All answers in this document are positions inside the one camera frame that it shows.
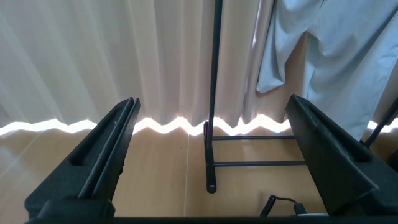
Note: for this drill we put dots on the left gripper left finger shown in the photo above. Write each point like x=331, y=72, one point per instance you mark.
x=102, y=177

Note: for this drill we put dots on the beige curtain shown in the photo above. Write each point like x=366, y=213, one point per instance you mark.
x=93, y=62

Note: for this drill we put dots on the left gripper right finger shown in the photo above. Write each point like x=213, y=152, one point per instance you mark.
x=339, y=183

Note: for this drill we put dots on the pale grey shorts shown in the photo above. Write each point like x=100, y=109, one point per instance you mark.
x=348, y=62

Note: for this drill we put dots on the black clothes rack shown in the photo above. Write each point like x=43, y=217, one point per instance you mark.
x=214, y=77

